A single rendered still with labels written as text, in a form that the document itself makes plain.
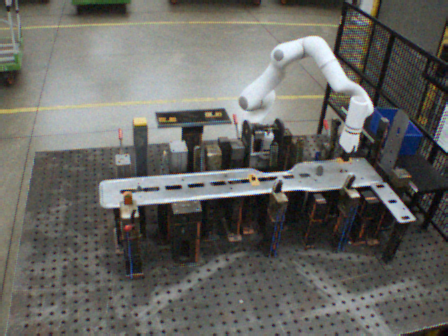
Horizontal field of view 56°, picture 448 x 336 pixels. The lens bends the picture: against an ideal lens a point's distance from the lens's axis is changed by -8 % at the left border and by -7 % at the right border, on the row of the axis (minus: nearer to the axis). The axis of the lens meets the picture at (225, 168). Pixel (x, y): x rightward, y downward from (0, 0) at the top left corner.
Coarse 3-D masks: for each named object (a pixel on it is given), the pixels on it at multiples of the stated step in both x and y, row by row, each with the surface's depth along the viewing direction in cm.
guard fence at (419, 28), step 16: (384, 0) 430; (400, 0) 403; (416, 0) 380; (432, 0) 359; (384, 16) 433; (400, 16) 406; (416, 16) 383; (432, 16) 362; (368, 32) 460; (384, 32) 436; (400, 32) 410; (416, 32) 386; (432, 32) 365; (368, 48) 467; (432, 48) 367; (400, 64) 415; (384, 80) 444; (400, 80) 418; (416, 80) 394; (368, 96) 479; (416, 96) 397; (416, 112) 400
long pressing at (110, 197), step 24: (240, 168) 218; (312, 168) 224; (336, 168) 225; (360, 168) 227; (144, 192) 197; (168, 192) 199; (192, 192) 200; (216, 192) 202; (240, 192) 203; (264, 192) 206
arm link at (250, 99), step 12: (276, 48) 212; (288, 48) 211; (300, 48) 215; (276, 60) 214; (288, 60) 212; (264, 72) 233; (276, 72) 225; (252, 84) 238; (264, 84) 233; (276, 84) 233; (240, 96) 242; (252, 96) 238; (264, 96) 237; (252, 108) 242
